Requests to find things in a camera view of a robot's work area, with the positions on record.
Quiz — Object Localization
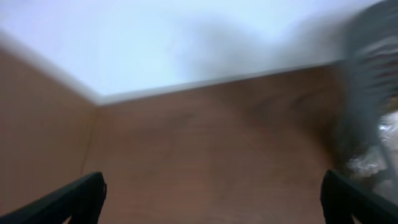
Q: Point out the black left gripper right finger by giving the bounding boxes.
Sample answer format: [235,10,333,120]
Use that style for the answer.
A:
[320,170,397,224]

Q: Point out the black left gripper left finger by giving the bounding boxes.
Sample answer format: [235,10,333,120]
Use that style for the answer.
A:
[1,172,107,224]

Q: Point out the grey plastic basket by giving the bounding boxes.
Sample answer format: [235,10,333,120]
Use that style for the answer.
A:
[335,0,397,203]

